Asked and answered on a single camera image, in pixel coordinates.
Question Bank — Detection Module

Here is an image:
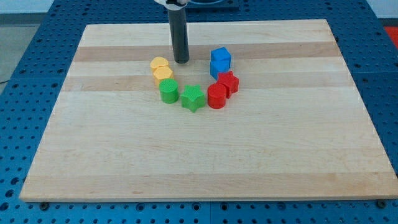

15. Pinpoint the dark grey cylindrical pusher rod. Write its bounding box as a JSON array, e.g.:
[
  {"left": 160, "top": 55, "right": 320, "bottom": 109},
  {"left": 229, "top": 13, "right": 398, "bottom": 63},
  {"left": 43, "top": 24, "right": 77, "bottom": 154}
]
[{"left": 168, "top": 9, "right": 190, "bottom": 63}]

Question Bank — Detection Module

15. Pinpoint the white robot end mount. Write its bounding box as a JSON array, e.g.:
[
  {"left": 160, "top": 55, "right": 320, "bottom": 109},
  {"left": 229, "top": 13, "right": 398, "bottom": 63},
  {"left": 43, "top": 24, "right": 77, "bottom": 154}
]
[{"left": 154, "top": 0, "right": 188, "bottom": 11}]

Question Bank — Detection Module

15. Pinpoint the blue cube block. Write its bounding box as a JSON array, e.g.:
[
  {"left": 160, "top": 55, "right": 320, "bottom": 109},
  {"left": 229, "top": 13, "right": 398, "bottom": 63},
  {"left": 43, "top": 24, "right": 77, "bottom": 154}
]
[{"left": 211, "top": 47, "right": 231, "bottom": 62}]

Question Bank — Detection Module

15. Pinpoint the yellow heart block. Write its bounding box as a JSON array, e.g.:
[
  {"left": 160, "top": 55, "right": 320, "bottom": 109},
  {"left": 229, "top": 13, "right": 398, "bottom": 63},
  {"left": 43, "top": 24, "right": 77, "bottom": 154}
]
[{"left": 150, "top": 57, "right": 169, "bottom": 73}]

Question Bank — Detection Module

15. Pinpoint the yellow hexagon block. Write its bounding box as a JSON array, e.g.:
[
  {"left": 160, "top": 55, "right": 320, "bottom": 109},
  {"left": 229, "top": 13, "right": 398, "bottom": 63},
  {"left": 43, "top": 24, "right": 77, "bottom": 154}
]
[{"left": 153, "top": 66, "right": 174, "bottom": 86}]

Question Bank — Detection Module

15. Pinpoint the blue pentagon block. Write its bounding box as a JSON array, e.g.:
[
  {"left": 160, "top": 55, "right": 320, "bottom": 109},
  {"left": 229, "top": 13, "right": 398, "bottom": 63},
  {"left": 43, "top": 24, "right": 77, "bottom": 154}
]
[{"left": 210, "top": 60, "right": 230, "bottom": 80}]

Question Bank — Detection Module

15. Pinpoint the green cylinder block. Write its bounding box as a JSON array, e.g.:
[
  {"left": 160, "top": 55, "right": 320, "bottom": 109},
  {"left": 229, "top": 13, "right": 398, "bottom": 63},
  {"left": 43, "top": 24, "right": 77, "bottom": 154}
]
[{"left": 159, "top": 78, "right": 179, "bottom": 104}]

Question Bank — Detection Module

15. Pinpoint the green star block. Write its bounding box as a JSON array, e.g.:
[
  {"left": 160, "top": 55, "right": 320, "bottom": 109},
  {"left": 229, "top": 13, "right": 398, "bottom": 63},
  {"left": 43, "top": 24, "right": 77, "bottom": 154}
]
[{"left": 180, "top": 85, "right": 205, "bottom": 113}]

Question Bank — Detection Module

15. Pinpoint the red star block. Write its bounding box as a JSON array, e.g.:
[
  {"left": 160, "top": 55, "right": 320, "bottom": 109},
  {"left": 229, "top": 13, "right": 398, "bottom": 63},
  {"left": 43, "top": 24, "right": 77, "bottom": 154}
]
[{"left": 217, "top": 70, "right": 239, "bottom": 98}]

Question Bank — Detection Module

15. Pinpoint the red cylinder block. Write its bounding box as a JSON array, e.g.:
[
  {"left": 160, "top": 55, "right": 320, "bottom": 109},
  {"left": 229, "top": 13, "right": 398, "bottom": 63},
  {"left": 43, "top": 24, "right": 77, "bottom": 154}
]
[{"left": 207, "top": 83, "right": 226, "bottom": 109}]

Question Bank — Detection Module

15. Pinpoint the light wooden board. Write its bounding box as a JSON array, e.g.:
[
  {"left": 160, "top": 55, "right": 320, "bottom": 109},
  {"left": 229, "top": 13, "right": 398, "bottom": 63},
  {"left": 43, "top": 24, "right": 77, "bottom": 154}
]
[{"left": 20, "top": 19, "right": 397, "bottom": 203}]

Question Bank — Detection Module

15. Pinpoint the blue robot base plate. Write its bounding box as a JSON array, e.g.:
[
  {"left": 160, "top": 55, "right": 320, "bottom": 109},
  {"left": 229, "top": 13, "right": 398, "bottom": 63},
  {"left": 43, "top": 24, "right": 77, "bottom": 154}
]
[{"left": 186, "top": 0, "right": 240, "bottom": 11}]

